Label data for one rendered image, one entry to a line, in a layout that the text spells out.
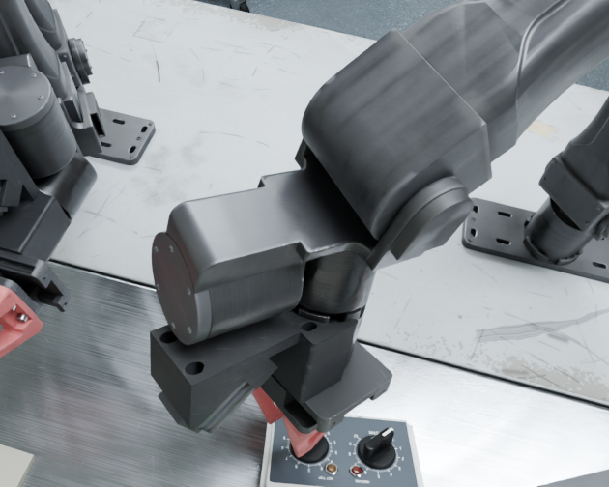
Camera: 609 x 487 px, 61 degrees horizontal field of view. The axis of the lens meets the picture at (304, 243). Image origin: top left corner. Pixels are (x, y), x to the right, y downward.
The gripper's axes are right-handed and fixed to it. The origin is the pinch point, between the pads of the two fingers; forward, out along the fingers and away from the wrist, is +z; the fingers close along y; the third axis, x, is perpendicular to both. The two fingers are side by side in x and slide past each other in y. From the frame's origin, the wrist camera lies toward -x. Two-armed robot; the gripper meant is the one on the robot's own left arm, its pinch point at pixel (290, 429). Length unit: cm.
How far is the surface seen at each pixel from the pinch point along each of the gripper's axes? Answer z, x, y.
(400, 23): 7, 175, -136
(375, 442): 1.1, 5.6, 4.3
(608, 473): 5.1, 24.4, 17.9
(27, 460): 9.5, -15.7, -14.9
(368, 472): 2.8, 4.3, 5.3
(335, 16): 9, 154, -155
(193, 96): -9.3, 16.7, -43.5
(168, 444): 8.4, -5.5, -9.0
